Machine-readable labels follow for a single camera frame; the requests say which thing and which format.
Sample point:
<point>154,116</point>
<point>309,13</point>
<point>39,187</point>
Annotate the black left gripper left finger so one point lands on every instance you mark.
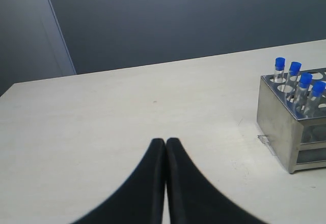
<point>140,199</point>

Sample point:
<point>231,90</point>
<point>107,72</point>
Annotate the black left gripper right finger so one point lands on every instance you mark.
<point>192,198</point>

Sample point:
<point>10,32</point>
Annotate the blue capped tube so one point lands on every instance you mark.
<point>279,70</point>
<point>302,89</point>
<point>292,77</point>
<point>314,98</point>

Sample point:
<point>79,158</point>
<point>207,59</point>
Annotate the blue capped tube back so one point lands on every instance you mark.
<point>292,77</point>

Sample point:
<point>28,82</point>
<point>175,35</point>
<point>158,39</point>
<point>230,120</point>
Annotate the stainless steel test tube rack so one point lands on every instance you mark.
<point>298,142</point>

